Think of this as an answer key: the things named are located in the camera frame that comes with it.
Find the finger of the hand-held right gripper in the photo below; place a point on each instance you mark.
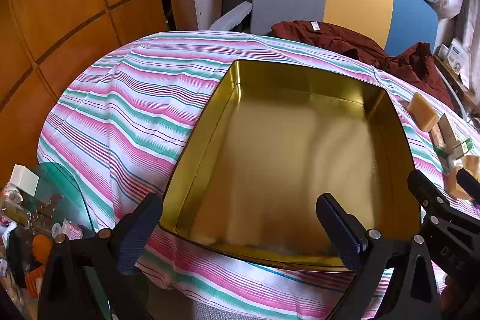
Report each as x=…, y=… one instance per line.
x=470, y=183
x=423, y=188

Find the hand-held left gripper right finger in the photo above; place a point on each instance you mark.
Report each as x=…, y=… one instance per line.
x=339, y=230

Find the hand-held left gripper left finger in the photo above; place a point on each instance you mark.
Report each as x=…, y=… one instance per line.
x=138, y=230

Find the green white small box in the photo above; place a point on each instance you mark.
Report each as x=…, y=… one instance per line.
x=465, y=147

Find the cream carton box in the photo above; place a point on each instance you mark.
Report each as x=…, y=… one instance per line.
x=448, y=128

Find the gold metal tin box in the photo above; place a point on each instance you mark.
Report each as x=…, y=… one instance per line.
x=281, y=155

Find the pink packet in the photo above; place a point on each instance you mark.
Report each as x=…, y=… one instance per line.
x=72, y=228

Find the green glass side table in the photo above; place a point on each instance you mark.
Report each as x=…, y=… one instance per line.
x=56, y=185

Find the orange object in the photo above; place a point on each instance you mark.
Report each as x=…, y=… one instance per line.
x=39, y=247

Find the wooden side desk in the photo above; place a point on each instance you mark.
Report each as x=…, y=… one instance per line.
x=455, y=80

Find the striped bed sheet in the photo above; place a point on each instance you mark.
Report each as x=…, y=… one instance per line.
x=131, y=117

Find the clear bottle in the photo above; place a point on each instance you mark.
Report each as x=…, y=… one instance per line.
x=17, y=215

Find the white cube box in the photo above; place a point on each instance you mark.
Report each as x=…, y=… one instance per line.
x=24, y=179

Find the white printed box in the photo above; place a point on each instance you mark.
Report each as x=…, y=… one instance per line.
x=455, y=54

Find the small white container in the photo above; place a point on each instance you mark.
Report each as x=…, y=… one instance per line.
x=443, y=52

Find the maroon garment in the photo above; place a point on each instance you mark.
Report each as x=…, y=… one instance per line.
x=337, y=39

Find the white foam wrap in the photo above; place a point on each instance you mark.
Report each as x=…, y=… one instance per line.
x=232, y=16

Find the grey metal bed rail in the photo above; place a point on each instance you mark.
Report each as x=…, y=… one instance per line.
x=455, y=95

